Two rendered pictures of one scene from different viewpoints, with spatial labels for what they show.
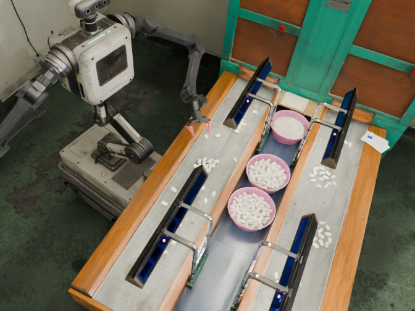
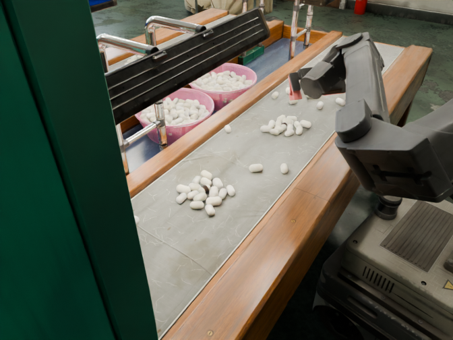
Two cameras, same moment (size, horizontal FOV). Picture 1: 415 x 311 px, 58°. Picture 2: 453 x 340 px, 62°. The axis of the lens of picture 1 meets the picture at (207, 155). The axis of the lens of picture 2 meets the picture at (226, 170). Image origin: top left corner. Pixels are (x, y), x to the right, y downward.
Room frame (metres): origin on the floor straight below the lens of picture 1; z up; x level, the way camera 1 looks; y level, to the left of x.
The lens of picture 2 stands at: (2.39, 0.08, 1.37)
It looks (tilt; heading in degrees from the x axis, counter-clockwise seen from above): 38 degrees down; 195
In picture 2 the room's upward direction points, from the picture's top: straight up
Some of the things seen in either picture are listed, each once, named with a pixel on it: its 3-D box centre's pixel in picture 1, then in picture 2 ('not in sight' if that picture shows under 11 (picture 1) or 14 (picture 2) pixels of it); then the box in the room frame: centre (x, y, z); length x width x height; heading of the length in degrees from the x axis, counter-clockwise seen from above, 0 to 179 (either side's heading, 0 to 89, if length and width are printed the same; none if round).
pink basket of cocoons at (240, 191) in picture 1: (250, 211); (222, 88); (1.09, -0.28, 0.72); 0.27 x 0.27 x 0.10
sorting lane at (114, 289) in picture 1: (204, 172); (287, 123); (1.31, 0.00, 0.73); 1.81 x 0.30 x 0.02; 161
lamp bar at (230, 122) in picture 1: (250, 89); (180, 59); (1.70, -0.20, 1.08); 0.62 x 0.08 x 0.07; 161
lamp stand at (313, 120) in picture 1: (318, 140); not in sight; (1.54, -0.65, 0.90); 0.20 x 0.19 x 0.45; 161
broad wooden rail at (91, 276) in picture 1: (173, 164); (346, 159); (1.38, 0.20, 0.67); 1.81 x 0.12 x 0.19; 161
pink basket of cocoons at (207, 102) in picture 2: (267, 175); (175, 117); (1.35, -0.37, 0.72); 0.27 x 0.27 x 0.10
